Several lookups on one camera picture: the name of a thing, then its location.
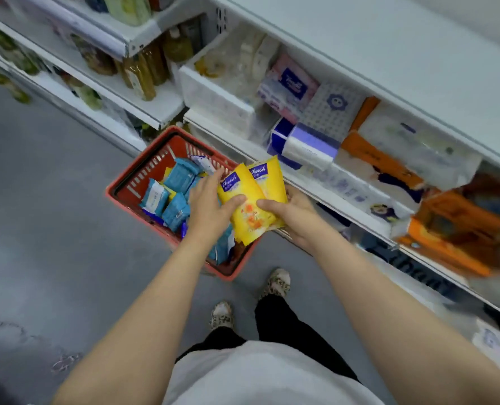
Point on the orange white paper roll pack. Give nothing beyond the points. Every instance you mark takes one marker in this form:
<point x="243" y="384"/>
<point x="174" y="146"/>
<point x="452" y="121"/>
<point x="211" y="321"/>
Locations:
<point x="372" y="156"/>

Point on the white purple dotted tissue pack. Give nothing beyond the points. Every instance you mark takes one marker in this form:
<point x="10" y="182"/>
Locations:
<point x="332" y="107"/>

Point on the red plastic shopping basket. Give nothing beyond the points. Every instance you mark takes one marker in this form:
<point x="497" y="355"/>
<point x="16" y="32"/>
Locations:
<point x="176" y="143"/>

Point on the large white paper roll pack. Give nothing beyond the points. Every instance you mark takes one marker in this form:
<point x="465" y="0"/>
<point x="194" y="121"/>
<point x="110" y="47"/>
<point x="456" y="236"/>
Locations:
<point x="216" y="101"/>

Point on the leopard print shoe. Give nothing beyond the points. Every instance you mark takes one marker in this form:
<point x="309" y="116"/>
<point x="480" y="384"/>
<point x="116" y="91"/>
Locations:
<point x="221" y="316"/>
<point x="277" y="282"/>

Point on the row of yellow oil bottles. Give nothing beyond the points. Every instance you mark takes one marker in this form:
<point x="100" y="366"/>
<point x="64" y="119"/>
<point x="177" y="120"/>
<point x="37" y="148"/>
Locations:
<point x="142" y="75"/>

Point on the white wrapped paper pack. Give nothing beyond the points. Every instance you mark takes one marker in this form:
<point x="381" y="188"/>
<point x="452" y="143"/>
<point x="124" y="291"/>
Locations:
<point x="423" y="151"/>

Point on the person's right hand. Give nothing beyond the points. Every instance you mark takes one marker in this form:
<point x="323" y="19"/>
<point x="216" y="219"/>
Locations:
<point x="302" y="223"/>

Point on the black trousers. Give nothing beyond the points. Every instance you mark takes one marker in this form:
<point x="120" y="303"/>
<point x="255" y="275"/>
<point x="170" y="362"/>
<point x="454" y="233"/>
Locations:
<point x="283" y="329"/>

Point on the purple and white tissue pack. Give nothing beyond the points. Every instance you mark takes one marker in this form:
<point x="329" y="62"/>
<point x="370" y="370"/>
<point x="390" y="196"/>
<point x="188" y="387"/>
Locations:
<point x="311" y="145"/>

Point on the dark printed pack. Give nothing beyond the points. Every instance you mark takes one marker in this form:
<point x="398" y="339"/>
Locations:
<point x="414" y="269"/>

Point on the person's right forearm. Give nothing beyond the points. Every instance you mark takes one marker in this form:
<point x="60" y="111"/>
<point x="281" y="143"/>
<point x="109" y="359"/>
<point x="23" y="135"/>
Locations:
<point x="402" y="333"/>

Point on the white shirt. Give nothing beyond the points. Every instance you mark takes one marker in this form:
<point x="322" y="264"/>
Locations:
<point x="254" y="375"/>

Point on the pile of wipe packets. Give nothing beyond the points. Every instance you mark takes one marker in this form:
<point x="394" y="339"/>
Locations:
<point x="178" y="177"/>

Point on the yellow tissue packets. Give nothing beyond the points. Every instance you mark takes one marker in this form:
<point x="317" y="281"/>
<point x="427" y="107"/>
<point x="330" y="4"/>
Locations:
<point x="245" y="198"/>
<point x="273" y="181"/>

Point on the white bag blue print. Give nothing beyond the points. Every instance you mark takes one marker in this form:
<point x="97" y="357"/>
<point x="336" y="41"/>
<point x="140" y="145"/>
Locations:
<point x="490" y="341"/>

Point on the person's left hand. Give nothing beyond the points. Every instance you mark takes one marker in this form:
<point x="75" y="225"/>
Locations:
<point x="207" y="210"/>

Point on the pink tissue pack blue label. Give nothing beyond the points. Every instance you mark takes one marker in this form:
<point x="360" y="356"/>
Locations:
<point x="290" y="86"/>

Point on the person's left forearm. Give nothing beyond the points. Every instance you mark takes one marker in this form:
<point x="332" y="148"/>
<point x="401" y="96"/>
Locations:
<point x="140" y="333"/>

